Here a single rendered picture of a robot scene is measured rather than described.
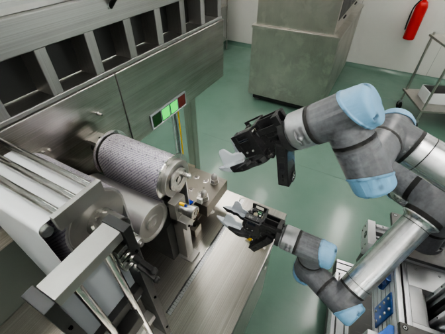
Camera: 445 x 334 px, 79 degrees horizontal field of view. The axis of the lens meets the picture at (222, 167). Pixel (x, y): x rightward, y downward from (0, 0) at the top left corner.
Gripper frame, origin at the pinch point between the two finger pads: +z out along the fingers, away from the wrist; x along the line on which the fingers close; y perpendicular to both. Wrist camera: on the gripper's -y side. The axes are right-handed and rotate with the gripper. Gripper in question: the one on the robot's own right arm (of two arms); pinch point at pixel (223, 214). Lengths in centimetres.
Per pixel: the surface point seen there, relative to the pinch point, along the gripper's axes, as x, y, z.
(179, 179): 5.9, 15.7, 11.5
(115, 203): 26.2, 24.9, 13.6
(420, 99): -312, -83, -90
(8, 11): 13, 57, 48
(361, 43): -444, -72, -4
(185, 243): 11.3, -8.5, 8.6
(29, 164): 32, 35, 29
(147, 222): 19.8, 10.6, 13.2
